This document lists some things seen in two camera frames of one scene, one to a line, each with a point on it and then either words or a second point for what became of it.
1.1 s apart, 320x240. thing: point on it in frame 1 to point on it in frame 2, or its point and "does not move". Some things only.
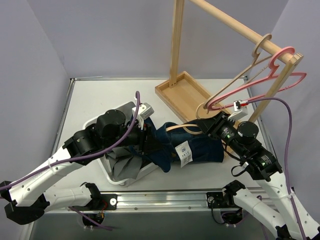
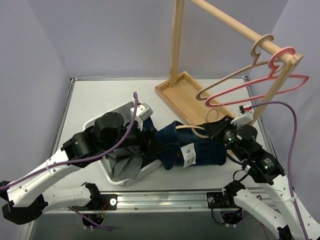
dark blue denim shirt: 183,143 does not move
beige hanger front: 255,54 to 198,96
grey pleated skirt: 124,163 does not move
